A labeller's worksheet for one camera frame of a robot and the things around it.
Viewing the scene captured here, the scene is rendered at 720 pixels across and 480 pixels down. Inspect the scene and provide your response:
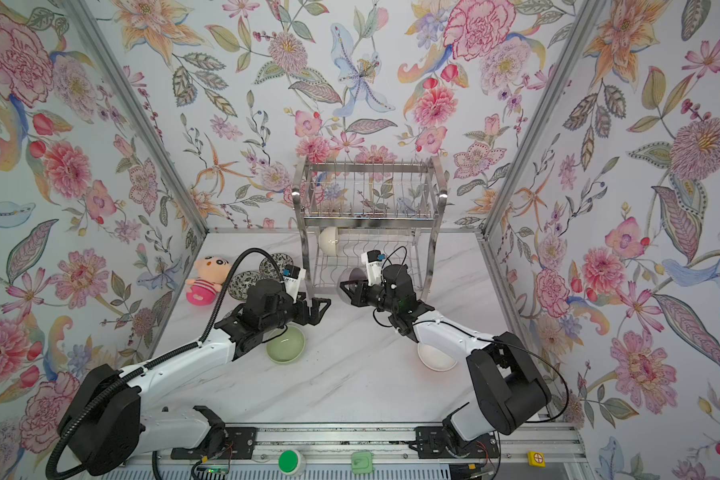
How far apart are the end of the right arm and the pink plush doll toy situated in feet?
1.74

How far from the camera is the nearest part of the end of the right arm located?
67cm

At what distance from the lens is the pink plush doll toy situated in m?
0.98
